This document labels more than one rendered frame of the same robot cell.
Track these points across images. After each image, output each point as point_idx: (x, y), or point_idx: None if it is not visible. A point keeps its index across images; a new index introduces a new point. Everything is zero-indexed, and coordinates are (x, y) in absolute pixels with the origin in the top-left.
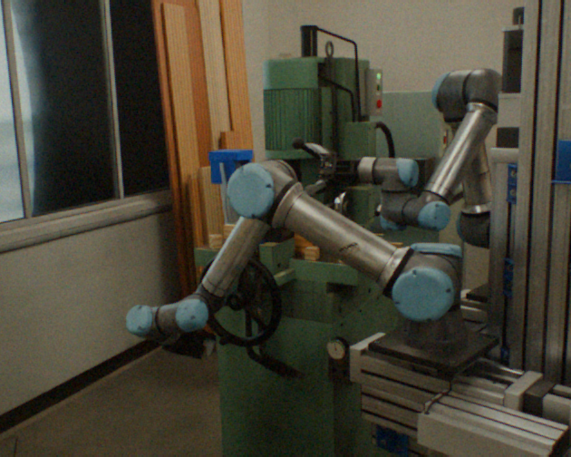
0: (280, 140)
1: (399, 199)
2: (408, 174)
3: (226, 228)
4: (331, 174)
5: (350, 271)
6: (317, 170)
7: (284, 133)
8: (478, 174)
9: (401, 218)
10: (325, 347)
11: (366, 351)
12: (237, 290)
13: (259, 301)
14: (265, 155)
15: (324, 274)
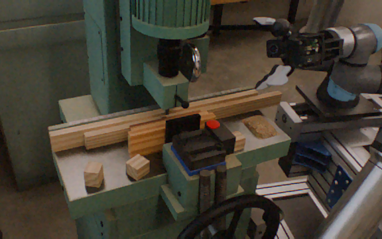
0: (192, 12)
1: (369, 71)
2: None
3: (56, 139)
4: (319, 61)
5: (283, 145)
6: (304, 60)
7: (196, 0)
8: (339, 12)
9: (375, 90)
10: (244, 217)
11: None
12: (231, 238)
13: (225, 226)
14: (146, 32)
15: (256, 158)
